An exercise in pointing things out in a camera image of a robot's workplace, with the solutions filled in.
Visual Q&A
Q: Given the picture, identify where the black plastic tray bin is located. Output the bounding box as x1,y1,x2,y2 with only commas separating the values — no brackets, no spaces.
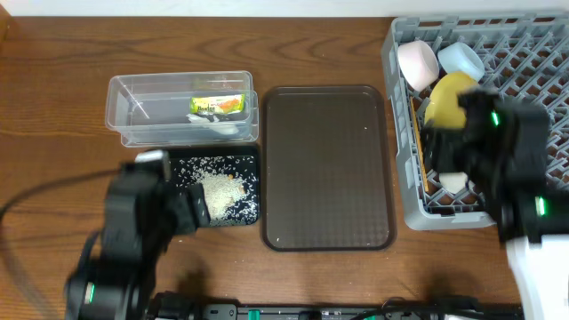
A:
164,145,261,228

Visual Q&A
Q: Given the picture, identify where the pile of rice grains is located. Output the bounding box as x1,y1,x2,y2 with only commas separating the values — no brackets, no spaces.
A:
171,155,259,226

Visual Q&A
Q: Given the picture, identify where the light blue bowl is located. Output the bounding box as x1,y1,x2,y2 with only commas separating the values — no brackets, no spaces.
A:
437,42,485,82

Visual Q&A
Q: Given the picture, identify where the pink white bowl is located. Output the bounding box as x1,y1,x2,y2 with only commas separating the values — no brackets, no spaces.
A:
397,40,439,92

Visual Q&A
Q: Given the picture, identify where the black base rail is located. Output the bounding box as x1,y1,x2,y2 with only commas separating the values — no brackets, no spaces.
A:
144,292,525,320

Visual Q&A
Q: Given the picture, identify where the left black cable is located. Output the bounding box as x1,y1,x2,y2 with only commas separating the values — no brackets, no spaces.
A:
0,168,121,312

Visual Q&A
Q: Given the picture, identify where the yellow round plate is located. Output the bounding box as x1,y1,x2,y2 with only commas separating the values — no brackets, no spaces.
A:
424,71,478,129

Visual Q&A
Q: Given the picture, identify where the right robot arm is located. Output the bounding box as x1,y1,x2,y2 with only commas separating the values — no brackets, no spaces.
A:
421,89,568,319

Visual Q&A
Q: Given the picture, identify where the grey dishwasher rack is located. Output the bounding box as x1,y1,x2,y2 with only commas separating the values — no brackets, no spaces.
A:
381,12,568,230

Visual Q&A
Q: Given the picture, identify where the clear plastic bin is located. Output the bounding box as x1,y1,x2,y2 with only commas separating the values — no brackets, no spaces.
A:
105,71,259,148

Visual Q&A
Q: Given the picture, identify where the white cup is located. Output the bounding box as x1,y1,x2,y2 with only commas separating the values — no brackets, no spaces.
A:
438,172,469,195

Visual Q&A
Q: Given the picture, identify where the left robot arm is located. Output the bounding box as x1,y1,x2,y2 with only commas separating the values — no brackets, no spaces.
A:
65,150,211,319

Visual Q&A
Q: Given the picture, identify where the green snack wrapper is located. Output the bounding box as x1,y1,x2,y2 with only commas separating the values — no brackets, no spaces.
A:
189,94,244,115

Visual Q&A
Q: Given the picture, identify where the dark brown serving tray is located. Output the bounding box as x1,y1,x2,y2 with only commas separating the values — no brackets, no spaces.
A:
261,84,397,252

